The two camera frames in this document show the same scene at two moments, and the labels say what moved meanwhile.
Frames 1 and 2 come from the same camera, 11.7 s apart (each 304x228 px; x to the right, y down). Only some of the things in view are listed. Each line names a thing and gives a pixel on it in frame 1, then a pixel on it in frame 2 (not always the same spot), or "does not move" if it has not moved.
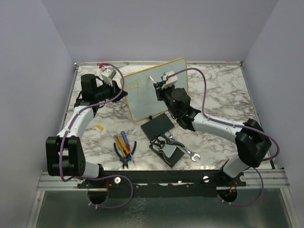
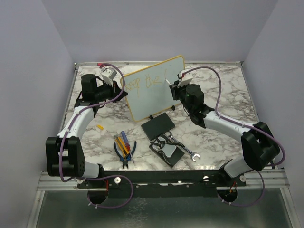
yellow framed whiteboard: (142, 99) does not move
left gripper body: (112, 90) does not move
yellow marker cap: (100, 127) does not move
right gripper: (159, 90) -> (175, 89)
